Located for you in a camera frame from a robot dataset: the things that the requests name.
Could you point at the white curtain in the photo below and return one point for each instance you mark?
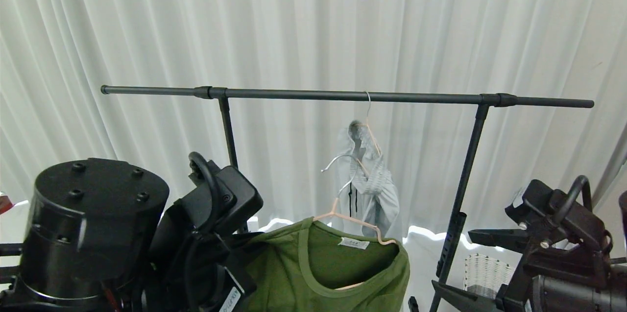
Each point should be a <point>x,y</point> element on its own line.
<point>343,23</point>

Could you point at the white laundry basket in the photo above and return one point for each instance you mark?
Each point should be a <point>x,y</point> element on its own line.
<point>485,273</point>

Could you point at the red object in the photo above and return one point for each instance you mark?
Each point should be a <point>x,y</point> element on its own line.
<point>5,203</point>

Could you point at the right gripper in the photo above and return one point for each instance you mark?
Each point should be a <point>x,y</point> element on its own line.
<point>578,292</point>

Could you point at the pink clothes hanger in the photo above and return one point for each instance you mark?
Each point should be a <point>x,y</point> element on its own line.
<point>334,209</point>
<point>367,106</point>

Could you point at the green garment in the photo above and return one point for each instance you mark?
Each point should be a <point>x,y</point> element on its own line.
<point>284,273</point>

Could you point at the black clothes rack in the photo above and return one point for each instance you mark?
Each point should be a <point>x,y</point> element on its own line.
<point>343,95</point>

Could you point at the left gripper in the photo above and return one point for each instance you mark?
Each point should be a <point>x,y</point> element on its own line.
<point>225,282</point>

